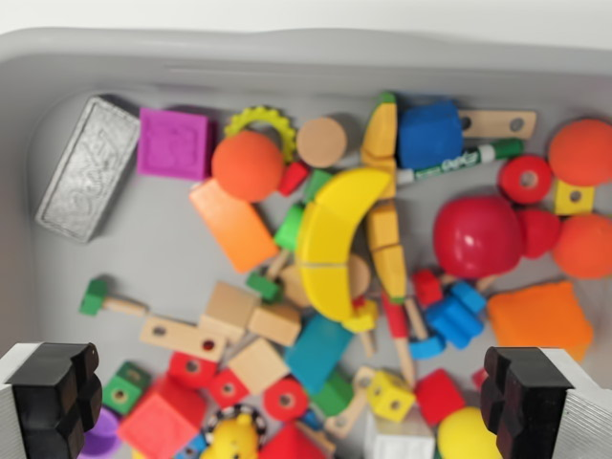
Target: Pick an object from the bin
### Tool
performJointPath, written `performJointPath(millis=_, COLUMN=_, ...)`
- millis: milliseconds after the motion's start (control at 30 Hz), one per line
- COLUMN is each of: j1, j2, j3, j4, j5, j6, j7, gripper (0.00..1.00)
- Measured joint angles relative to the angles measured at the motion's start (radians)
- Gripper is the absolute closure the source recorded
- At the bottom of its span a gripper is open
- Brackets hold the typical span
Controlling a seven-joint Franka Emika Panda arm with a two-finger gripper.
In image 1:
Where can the black-padded silver gripper left finger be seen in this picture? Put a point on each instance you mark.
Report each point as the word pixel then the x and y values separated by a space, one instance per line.
pixel 45 392

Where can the black-padded silver gripper right finger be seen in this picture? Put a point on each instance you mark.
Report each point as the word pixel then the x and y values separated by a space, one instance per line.
pixel 531 397

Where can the grey plastic bin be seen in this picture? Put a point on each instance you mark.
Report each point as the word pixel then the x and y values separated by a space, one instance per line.
pixel 158 258

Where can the purple round disc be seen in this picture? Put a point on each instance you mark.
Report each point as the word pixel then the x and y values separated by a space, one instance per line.
pixel 102 437

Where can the yellow ball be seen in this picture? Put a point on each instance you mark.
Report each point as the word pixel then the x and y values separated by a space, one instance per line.
pixel 461 435

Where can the orange ridged block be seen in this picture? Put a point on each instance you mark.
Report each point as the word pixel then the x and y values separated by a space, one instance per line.
pixel 538 318

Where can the green cube with hole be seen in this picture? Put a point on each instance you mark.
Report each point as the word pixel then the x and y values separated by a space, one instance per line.
pixel 131 380

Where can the plain red cube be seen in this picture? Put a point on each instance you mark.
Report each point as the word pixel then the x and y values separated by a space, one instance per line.
pixel 437 397

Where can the green-headed wooden toy bolt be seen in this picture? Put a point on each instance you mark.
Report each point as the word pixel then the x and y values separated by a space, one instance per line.
pixel 94 296
pixel 263 284

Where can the blue ribbed toy nut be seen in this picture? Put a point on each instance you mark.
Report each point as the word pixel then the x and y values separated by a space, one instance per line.
pixel 456 315

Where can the large red textured block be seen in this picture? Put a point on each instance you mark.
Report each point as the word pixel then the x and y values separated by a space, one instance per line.
pixel 160 423

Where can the white block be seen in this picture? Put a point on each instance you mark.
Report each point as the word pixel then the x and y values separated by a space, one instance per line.
pixel 399 442

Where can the red cube with hole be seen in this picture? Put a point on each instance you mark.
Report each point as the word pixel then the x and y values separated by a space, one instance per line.
pixel 184 375
pixel 234 394

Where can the wooden strip with holes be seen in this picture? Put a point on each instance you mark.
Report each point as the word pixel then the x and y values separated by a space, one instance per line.
pixel 346 416
pixel 177 334
pixel 497 124

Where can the yellow cube several holes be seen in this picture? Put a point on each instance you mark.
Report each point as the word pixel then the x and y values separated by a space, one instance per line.
pixel 382 399

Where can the small red bolt head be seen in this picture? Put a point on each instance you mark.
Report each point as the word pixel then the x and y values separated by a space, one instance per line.
pixel 426 287

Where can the red wooden toy screwdriver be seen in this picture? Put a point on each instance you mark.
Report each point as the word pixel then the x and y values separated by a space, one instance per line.
pixel 394 318

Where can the orange foam ball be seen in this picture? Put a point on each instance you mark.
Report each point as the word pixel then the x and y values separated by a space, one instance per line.
pixel 583 246
pixel 246 167
pixel 581 150

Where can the small red half ball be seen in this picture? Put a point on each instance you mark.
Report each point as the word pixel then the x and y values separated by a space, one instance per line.
pixel 540 234

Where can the large red toy apple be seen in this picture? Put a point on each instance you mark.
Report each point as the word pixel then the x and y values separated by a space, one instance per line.
pixel 475 236

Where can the small yellow wooden block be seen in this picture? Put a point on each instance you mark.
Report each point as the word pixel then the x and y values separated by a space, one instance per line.
pixel 361 318

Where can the yellow rubber duck toy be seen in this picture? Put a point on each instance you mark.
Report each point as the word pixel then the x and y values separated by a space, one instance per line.
pixel 234 440

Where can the dark green block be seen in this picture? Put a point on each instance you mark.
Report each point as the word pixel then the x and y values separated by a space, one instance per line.
pixel 334 397

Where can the yellow cube single hole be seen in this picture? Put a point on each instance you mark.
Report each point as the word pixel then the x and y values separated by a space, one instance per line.
pixel 566 203

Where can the plain wooden cube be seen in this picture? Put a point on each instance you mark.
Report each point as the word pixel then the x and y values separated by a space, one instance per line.
pixel 229 303
pixel 258 365
pixel 275 325

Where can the flat wooden disc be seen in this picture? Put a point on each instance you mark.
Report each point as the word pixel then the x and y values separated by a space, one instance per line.
pixel 358 275

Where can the red wooden wheel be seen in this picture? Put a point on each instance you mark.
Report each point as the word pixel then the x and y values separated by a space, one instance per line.
pixel 518 184

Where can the teal rectangular block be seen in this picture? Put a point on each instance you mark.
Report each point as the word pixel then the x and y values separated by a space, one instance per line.
pixel 315 354

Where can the silver embossed metal bar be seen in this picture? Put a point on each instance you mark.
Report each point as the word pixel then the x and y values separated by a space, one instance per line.
pixel 88 167

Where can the red cylinder with hole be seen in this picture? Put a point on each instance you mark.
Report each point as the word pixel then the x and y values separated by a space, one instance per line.
pixel 275 406

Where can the green dry-erase marker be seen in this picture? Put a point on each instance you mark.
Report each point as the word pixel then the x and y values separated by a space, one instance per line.
pixel 459 162

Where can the red pyramid block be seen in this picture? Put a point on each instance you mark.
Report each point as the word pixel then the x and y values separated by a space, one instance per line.
pixel 287 447

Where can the orange rectangular block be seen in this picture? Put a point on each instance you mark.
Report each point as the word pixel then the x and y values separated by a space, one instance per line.
pixel 234 229

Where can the large yellow toy banana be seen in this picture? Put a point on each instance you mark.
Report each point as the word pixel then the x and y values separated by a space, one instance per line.
pixel 330 239

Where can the purple cube block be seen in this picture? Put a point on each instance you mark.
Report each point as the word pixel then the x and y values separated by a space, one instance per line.
pixel 174 143

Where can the blue foam block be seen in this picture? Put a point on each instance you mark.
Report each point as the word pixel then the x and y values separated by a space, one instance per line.
pixel 428 136

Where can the bright green wooden block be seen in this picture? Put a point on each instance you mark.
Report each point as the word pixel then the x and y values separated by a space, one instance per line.
pixel 288 229

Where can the small green wooden block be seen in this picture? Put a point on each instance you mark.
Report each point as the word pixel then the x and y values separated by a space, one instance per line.
pixel 316 182

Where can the small red wooden block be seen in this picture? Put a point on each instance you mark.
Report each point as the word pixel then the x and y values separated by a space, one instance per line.
pixel 292 178

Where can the plain wooden cylinder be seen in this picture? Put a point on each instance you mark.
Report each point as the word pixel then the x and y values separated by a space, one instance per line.
pixel 321 142

